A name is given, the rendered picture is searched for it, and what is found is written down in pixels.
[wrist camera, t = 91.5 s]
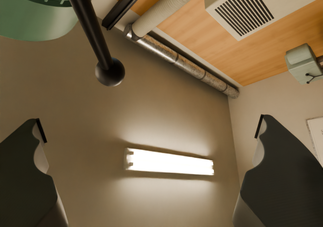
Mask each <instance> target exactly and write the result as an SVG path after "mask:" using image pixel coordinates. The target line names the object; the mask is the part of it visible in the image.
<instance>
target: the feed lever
mask: <svg viewBox="0 0 323 227"><path fill-rule="evenodd" d="M69 1H70V3H71V5H72V7H73V9H74V11H75V14H76V16H77V18H78V20H79V22H80V24H81V26H82V28H83V30H84V32H85V34H86V36H87V38H88V41H89V43H90V45H91V47H92V49H93V51H94V53H95V55H96V57H97V59H98V61H99V62H98V63H97V65H96V68H95V75H96V78H97V80H98V81H99V82H100V83H101V84H103V85H105V86H108V87H114V86H117V85H119V84H120V83H121V82H122V81H123V79H124V76H125V68H124V65H123V64H122V63H121V62H120V61H119V60H118V59H116V58H113V57H111V55H110V52H109V49H108V47H107V44H106V41H105V38H104V36H103V33H102V30H101V27H100V25H99V22H98V19H97V16H96V14H95V11H94V8H93V5H92V3H91V0H69Z"/></svg>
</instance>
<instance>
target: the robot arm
mask: <svg viewBox="0 0 323 227"><path fill-rule="evenodd" d="M254 138H256V139H257V142H258V143H257V146H256V149H255V152H254V155H253V159H252V163H253V165H254V168H252V169H250V170H248V171H247V172H246V173H245V176H244V180H243V183H242V186H241V189H240V192H239V196H238V199H237V202H236V206H235V210H234V213H233V217H232V222H233V225H234V227H323V167H322V166H321V164H320V163H319V161H318V160H317V159H316V158H315V156H314V155H313V154H312V153H311V152H310V151H309V149H308V148H307V147H306V146H305V145H304V144H303V143H302V142H301V141H300V140H299V139H298V138H296V137H295V136H294V135H293V134H292V133H291V132H290V131H289V130H287V129H286V128H285V127H284V126H283V125H282V124H281V123H279V122H278V121H277V120H276V119H275V118H274V117H273V116H271V115H269V114H265V115H263V114H261V116H260V120H259V123H258V127H257V130H256V133H255V137H254ZM45 143H47V140H46V136H45V133H44V130H43V127H42V124H41V121H40V119H39V118H37V119H34V118H32V119H28V120H27V121H25V122H24V123H23V124H22V125H21V126H20V127H18V128H17V129H16V130H15V131H14V132H12V133H11V134H10V135H9V136H8V137H7V138H6V139H5V140H3V141H2V142H1V143H0V227H68V220H67V217H66V214H65V210H64V207H63V204H62V201H61V199H60V196H59V194H58V191H57V189H56V186H55V183H54V181H53V178H52V177H51V176H50V175H47V174H46V172H47V170H48V168H49V164H48V161H47V159H46V156H45V153H44V151H43V147H44V145H45Z"/></svg>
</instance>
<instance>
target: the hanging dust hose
mask: <svg viewBox="0 0 323 227"><path fill-rule="evenodd" d="M189 1H190V0H159V1H158V2H157V3H155V4H154V5H153V6H152V7H151V8H150V9H148V10H147V11H146V12H145V13H144V14H143V15H142V16H141V17H139V18H138V19H137V20H136V21H135V22H134V23H133V24H132V30H133V32H134V33H135V34H136V35H137V36H139V37H143V36H145V35H146V34H147V33H148V32H149V31H151V30H152V29H153V28H154V27H156V26H157V25H158V24H160V23H161V22H162V21H164V20H165V19H166V18H168V17H169V16H171V15H172V14H173V13H175V12H176V11H177V10H179V9H180V8H181V7H183V6H184V5H185V4H186V3H188V2H189Z"/></svg>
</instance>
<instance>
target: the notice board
mask: <svg viewBox="0 0 323 227"><path fill-rule="evenodd" d="M305 121H306V125H307V128H308V131H309V135H310V138H311V142H312V145H313V149H314V152H315V156H316V159H317V160H318V161H319V163H320V164H321V166H322V167H323V116H319V117H315V118H310V119H305Z"/></svg>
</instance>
